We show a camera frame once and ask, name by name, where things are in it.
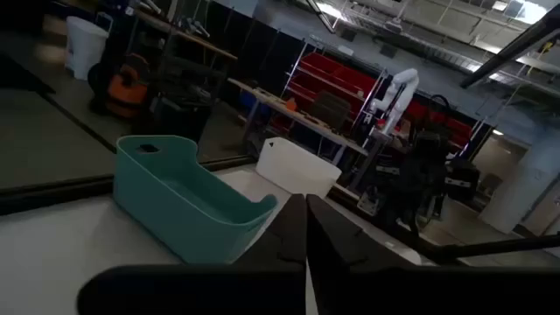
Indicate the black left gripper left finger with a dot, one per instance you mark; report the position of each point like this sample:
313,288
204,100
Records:
245,289

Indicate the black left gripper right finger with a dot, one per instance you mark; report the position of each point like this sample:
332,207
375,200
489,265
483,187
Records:
394,293

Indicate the teal plastic basket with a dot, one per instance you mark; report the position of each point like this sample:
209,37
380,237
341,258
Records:
175,210

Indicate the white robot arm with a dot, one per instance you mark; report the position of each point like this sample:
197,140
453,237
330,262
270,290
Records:
404,85

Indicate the white plastic basket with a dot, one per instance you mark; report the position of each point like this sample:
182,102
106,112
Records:
293,168

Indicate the wooden top workbench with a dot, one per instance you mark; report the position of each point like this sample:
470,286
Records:
205,44
306,118

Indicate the orange shop vacuum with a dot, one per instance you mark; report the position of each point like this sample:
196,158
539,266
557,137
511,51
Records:
127,89

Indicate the red bin shelf rack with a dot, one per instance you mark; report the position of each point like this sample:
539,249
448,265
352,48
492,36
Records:
324,65

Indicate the black overhead beam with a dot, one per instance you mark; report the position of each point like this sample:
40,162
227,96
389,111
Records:
512,48

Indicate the white bucket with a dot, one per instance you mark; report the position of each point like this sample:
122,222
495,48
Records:
85,48

